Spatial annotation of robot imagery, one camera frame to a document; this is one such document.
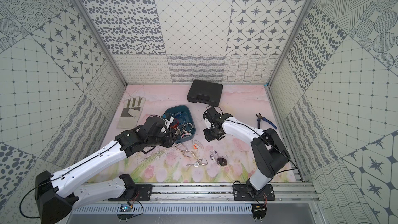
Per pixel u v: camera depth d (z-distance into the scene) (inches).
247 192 26.0
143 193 28.9
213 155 33.3
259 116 39.8
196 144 34.7
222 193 30.0
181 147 34.8
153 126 21.9
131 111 41.1
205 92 45.5
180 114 39.6
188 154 33.9
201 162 33.1
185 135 35.8
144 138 21.9
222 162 31.2
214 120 27.6
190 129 37.5
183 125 37.6
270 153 17.8
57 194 15.4
